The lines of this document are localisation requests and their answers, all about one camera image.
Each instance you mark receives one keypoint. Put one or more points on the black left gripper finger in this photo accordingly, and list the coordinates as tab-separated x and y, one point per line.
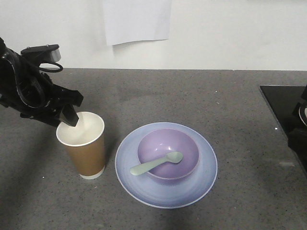
72	97
68	115

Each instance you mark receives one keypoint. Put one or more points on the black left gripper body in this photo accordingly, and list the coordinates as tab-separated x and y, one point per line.
27	87

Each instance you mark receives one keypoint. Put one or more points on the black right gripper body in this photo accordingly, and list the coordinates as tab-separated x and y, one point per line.
297	141

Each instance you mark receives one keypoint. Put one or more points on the brown paper cup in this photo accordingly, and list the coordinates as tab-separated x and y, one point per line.
85	144

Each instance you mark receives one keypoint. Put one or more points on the mint green plastic spoon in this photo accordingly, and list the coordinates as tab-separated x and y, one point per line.
172	157

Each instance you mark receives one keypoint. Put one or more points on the light blue round plate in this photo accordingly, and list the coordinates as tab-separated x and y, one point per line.
155	192

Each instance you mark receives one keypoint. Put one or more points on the black stove burner grate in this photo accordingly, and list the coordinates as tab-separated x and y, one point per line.
300	109

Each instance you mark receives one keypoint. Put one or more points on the black gas stove top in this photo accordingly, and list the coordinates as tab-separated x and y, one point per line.
282	101

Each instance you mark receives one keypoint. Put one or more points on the white paper sheet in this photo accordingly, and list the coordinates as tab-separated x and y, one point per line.
136	20

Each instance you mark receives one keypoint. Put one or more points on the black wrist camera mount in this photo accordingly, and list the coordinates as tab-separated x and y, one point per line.
42	54

